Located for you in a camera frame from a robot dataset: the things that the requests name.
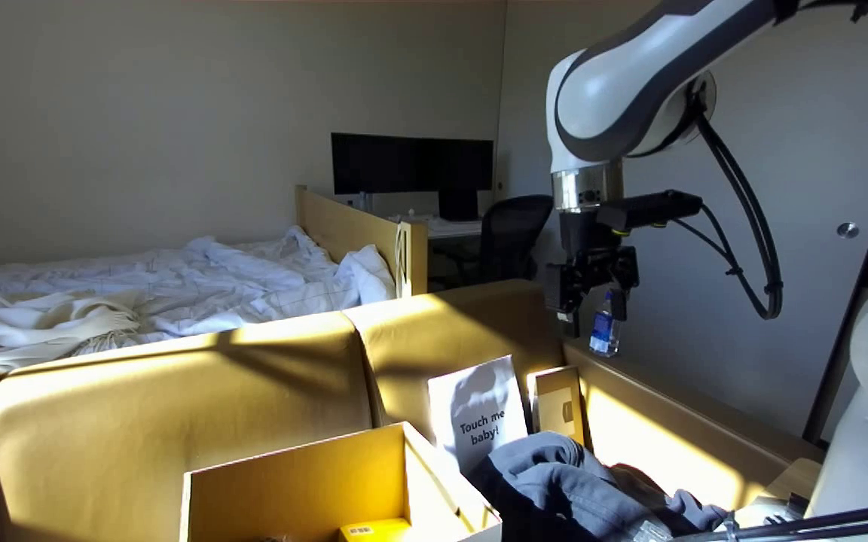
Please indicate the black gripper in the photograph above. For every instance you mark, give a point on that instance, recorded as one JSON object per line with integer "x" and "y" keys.
{"x": 586, "y": 256}

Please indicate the blue-grey hoodie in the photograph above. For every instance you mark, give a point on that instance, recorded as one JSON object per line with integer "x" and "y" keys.
{"x": 563, "y": 485}

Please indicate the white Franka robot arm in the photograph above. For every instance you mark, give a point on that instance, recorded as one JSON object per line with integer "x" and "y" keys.
{"x": 633, "y": 71}

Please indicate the small flat cardboard box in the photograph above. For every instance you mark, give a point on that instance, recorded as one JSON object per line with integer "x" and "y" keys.
{"x": 558, "y": 404}

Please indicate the tall cardboard box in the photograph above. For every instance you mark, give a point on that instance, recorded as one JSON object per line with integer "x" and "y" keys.
{"x": 443, "y": 335}

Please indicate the low cardboard box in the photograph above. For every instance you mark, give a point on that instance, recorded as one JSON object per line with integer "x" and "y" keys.
{"x": 676, "y": 430}

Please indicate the open cardboard box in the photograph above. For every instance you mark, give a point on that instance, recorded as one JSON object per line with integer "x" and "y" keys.
{"x": 303, "y": 493}

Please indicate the long cardboard box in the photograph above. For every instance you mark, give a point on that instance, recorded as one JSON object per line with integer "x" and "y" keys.
{"x": 150, "y": 411}

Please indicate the black office chair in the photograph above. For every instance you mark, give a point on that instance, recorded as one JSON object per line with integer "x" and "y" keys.
{"x": 510, "y": 236}

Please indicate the white desk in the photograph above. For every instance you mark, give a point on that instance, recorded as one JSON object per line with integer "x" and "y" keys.
{"x": 454, "y": 228}

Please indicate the black computer monitor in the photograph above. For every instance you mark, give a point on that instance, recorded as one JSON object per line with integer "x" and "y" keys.
{"x": 406, "y": 164}

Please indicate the silver door knob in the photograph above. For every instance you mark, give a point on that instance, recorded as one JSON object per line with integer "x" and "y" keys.
{"x": 846, "y": 229}

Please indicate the black tripod leg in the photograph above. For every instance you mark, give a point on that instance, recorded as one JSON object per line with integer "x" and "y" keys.
{"x": 866, "y": 272}

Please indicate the yellow item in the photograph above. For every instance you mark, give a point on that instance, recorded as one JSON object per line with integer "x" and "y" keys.
{"x": 373, "y": 531}

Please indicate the black rod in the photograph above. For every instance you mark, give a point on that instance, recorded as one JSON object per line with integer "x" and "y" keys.
{"x": 836, "y": 519}

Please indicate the white crumpled bed sheet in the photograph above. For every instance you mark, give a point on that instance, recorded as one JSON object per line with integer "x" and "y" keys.
{"x": 150, "y": 291}

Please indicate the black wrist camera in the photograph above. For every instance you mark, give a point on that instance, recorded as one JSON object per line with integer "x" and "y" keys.
{"x": 648, "y": 209}

